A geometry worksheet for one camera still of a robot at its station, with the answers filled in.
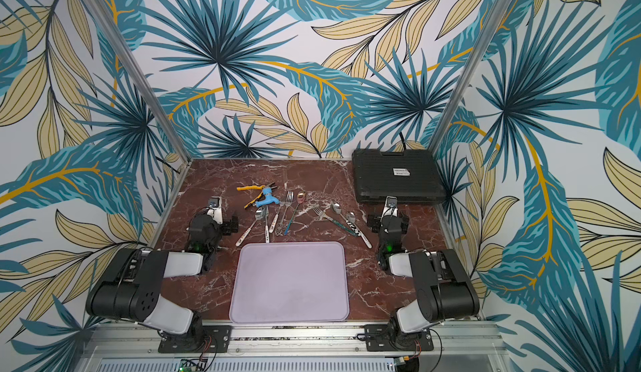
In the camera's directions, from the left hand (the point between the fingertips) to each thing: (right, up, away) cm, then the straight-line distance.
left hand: (223, 212), depth 93 cm
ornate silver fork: (+23, +3, +11) cm, 26 cm away
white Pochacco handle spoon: (+48, -4, +7) cm, 49 cm away
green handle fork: (+37, -2, +8) cm, 38 cm away
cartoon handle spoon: (+12, -1, +7) cm, 14 cm away
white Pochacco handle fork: (+16, -7, +3) cm, 18 cm away
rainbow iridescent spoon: (+28, +5, +12) cm, 31 cm away
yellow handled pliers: (+8, +9, +16) cm, 20 cm away
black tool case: (+76, +14, +14) cm, 78 cm away
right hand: (+62, +1, -1) cm, 62 cm away
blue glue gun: (+14, +7, +11) cm, 19 cm away
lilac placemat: (+26, -24, -6) cm, 35 cm away
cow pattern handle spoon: (+43, 0, +10) cm, 44 cm away
